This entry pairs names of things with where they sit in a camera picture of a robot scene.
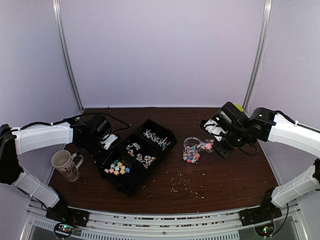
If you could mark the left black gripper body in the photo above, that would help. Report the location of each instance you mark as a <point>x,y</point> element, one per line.
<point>91,147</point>

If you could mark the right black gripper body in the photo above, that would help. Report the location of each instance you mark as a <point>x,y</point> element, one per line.
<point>225,151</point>

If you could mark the metal scoop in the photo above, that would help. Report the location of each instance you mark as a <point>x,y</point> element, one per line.
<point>207,145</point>

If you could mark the clear plastic cup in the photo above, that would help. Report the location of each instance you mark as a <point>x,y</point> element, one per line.
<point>191,150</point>

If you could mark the black three-compartment candy tray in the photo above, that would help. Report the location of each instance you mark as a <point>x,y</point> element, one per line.
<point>132,161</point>

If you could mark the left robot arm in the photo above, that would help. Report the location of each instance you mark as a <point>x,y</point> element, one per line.
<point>95,136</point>

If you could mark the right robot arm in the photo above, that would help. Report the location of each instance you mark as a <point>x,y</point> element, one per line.
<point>233,129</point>

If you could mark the cream floral mug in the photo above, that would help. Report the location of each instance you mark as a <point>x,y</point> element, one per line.
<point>67,164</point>

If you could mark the green bowl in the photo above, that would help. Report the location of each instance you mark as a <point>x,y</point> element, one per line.
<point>239,107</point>

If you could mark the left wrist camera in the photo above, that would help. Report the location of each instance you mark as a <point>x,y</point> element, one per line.
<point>108,141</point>

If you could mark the front aluminium rail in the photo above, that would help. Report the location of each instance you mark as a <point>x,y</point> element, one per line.
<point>218,225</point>

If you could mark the left aluminium frame post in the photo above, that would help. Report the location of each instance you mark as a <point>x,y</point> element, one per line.
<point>66,56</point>

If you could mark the aluminium frame post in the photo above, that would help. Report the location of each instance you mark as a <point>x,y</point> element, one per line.
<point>66,56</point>
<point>261,48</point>

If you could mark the right aluminium frame post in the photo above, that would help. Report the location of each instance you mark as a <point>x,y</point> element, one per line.
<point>261,48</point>

